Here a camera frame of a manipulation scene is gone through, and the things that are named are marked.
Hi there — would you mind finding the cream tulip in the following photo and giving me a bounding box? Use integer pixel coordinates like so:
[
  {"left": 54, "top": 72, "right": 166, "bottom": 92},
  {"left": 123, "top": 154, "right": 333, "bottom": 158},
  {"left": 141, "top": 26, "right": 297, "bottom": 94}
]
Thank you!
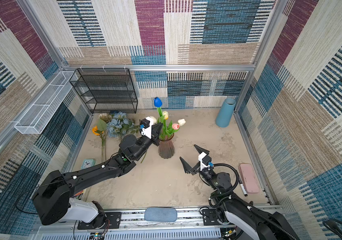
[{"left": 149, "top": 116, "right": 157, "bottom": 124}]

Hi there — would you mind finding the yellow tulip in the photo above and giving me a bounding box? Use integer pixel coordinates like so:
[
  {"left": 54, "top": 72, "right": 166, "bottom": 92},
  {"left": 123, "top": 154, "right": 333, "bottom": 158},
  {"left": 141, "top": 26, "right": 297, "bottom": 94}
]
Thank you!
[{"left": 162, "top": 111, "right": 169, "bottom": 120}]

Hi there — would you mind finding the pink tulip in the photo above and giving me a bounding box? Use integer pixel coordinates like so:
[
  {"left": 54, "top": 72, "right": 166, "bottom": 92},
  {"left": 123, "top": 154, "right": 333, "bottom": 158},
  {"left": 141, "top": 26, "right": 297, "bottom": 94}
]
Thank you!
[{"left": 166, "top": 122, "right": 180, "bottom": 138}]

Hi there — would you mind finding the red ribbed glass vase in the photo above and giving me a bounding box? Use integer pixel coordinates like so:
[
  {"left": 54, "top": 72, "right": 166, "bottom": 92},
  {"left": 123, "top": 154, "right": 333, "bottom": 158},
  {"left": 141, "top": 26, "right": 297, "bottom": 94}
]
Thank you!
[{"left": 158, "top": 134, "right": 175, "bottom": 159}]

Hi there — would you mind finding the white tulip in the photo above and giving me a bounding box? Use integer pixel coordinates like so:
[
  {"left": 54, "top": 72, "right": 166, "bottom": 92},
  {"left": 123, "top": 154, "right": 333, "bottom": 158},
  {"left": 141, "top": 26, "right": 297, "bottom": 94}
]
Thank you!
[{"left": 172, "top": 119, "right": 186, "bottom": 134}]

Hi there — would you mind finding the teal cylindrical vase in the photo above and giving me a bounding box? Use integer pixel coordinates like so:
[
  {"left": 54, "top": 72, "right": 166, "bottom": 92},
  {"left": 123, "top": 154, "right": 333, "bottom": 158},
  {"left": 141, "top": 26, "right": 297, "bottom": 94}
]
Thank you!
[{"left": 216, "top": 98, "right": 236, "bottom": 128}]

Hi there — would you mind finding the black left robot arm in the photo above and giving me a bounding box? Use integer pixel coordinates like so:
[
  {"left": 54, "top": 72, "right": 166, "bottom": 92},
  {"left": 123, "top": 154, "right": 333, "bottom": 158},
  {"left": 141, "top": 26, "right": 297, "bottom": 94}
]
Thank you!
[{"left": 32, "top": 119, "right": 163, "bottom": 226}]

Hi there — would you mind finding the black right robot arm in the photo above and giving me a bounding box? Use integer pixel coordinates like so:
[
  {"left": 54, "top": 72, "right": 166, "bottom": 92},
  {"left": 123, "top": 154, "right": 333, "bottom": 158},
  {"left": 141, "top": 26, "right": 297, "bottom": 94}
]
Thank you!
[{"left": 180, "top": 145, "right": 299, "bottom": 240}]

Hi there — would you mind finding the blue hydrangea flower bunch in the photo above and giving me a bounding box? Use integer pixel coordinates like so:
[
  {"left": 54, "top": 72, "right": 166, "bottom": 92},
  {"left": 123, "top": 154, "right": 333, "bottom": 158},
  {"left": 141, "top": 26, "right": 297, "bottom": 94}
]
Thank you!
[{"left": 107, "top": 112, "right": 139, "bottom": 142}]

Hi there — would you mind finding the blue grey sponge pad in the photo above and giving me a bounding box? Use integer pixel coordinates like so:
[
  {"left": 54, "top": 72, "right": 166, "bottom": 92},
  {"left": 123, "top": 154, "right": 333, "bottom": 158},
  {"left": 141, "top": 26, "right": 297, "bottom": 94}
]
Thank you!
[{"left": 144, "top": 207, "right": 178, "bottom": 223}]

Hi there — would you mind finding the black marker pen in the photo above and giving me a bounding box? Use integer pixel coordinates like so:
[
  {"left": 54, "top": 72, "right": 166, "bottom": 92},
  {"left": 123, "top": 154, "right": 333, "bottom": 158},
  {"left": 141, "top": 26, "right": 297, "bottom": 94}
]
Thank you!
[{"left": 239, "top": 177, "right": 248, "bottom": 197}]

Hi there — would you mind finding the orange and beige flower sprig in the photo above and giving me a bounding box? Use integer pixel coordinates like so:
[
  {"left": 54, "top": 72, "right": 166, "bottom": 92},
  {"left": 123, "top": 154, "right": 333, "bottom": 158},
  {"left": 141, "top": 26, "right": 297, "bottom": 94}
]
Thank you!
[{"left": 92, "top": 113, "right": 112, "bottom": 162}]

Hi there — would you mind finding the pink case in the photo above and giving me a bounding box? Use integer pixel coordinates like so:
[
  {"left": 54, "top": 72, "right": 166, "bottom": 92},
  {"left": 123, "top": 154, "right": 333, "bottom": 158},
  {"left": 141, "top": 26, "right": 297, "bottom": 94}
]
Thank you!
[{"left": 239, "top": 163, "right": 260, "bottom": 194}]

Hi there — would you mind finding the small teal box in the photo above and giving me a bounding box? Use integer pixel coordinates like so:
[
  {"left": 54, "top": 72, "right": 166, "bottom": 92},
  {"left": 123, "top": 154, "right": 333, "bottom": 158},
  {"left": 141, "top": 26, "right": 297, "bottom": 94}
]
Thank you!
[{"left": 81, "top": 159, "right": 95, "bottom": 170}]

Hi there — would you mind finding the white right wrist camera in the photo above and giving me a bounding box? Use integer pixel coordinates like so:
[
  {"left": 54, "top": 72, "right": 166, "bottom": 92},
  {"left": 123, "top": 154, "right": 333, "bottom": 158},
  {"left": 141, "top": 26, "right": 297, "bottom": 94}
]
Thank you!
[{"left": 198, "top": 152, "right": 214, "bottom": 172}]

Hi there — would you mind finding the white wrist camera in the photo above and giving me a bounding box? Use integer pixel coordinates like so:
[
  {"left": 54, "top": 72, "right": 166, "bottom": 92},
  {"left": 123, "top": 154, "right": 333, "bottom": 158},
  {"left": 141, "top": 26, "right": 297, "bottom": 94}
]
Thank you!
[
  {"left": 139, "top": 117, "right": 154, "bottom": 139},
  {"left": 198, "top": 152, "right": 214, "bottom": 172}
]

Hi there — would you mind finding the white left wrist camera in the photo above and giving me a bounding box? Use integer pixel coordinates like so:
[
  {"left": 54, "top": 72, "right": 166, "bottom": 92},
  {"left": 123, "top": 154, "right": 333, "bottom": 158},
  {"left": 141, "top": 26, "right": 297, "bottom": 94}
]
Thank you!
[{"left": 139, "top": 117, "right": 154, "bottom": 139}]

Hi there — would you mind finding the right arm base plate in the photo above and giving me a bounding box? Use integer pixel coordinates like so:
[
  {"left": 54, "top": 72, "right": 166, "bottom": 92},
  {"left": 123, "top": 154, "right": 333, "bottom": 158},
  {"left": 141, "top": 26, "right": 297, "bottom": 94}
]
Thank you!
[{"left": 199, "top": 207, "right": 229, "bottom": 226}]

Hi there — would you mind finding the black wire shelf rack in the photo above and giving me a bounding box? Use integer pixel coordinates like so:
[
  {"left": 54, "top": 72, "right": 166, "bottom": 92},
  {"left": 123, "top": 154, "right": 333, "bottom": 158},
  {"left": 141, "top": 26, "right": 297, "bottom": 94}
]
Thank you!
[{"left": 69, "top": 68, "right": 138, "bottom": 114}]

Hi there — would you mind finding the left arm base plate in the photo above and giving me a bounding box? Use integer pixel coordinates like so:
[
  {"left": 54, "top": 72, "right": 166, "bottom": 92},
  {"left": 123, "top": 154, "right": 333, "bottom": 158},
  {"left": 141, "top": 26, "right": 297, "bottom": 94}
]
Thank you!
[{"left": 77, "top": 212, "right": 122, "bottom": 230}]

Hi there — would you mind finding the white wire mesh basket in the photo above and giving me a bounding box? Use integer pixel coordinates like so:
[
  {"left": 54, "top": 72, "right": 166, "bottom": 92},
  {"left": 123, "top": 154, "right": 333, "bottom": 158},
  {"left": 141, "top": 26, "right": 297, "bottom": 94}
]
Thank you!
[{"left": 15, "top": 71, "right": 74, "bottom": 135}]

